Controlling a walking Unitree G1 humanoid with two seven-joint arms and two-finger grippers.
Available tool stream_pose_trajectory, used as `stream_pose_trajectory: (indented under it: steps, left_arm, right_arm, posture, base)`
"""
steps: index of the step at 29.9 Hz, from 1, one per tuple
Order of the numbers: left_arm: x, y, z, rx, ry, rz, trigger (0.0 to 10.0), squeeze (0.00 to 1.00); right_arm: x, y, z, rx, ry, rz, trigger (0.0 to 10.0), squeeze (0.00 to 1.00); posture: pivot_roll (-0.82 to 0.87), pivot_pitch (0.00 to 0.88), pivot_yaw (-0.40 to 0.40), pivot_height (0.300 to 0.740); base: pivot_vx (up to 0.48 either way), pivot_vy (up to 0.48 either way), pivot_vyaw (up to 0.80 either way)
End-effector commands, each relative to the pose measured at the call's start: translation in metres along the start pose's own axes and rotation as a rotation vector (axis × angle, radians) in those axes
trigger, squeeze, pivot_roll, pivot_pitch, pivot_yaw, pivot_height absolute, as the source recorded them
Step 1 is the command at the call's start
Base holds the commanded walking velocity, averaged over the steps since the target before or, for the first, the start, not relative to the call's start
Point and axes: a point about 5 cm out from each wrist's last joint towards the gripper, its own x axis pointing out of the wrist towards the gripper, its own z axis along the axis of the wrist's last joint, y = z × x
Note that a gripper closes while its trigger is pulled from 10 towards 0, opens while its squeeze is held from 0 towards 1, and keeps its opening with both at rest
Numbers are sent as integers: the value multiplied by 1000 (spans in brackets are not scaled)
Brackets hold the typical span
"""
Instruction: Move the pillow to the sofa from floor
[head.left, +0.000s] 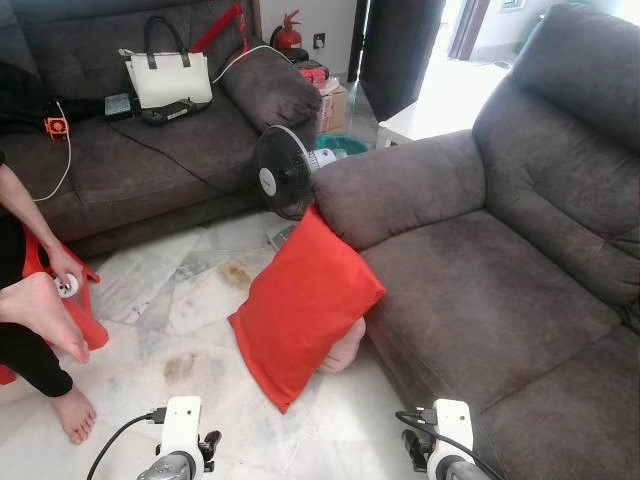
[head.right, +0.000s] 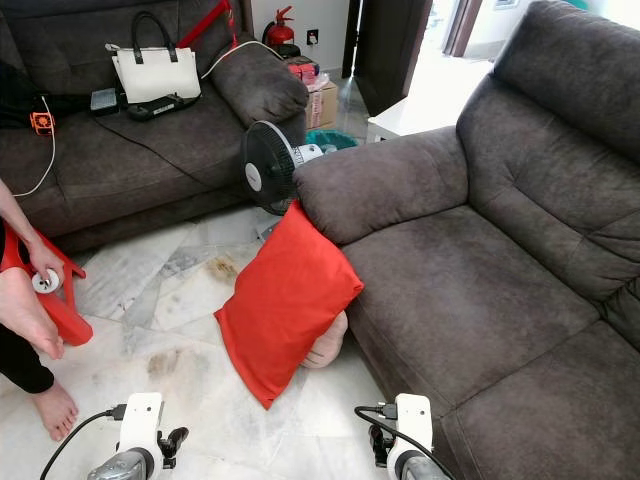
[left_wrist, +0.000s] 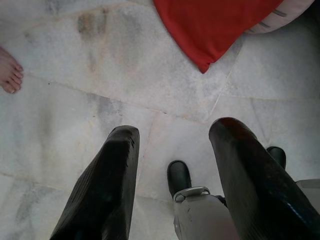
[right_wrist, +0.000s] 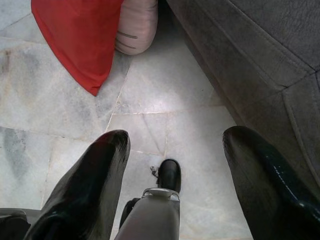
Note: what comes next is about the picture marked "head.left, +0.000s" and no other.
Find small orange device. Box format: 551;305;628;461
43;115;70;141

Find red packets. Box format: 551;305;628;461
293;62;331;87

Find white table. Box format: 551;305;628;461
377;95;483;149

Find black grey pedestal fan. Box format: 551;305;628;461
255;125;338;251

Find dark door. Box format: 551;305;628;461
359;0;447;123

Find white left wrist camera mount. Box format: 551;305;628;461
160;396;204;463

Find dark brown two-seat sofa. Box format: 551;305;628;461
311;3;640;480

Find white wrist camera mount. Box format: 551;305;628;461
432;399;475;476
160;396;204;463

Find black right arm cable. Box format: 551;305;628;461
394;405;501;480

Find white round plug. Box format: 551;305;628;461
55;273;81;299

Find black remote controller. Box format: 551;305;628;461
139;97;213;128

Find red pillow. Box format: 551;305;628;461
228;204;387;414

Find brown wooden door frame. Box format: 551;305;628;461
448;0;491;61

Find small grey box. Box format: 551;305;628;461
104;93;137;122

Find white handbag black handles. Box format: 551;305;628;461
125;15;214;110

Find green mesh basket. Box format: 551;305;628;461
318;134;372;159

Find person's bare hand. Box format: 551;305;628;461
45;245;89;299

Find person's bare foot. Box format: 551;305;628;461
50;388;98;445
0;272;91;364

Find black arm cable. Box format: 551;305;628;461
86;407;168;480
394;405;501;480

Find dark brown long sofa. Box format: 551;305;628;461
0;0;323;259

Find thin white cable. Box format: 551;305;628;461
212;44;291;86
33;100;73;204

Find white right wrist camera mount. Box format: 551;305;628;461
432;399;475;476

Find black clothing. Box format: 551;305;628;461
0;62;109;136

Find thin black cable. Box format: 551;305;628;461
107;118;261;196

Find red fire extinguisher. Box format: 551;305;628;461
271;10;303;53

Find person's leg black trousers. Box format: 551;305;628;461
0;322;74;398

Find red long-handled tool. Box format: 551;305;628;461
190;3;249;56

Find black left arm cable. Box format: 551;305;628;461
86;407;168;480

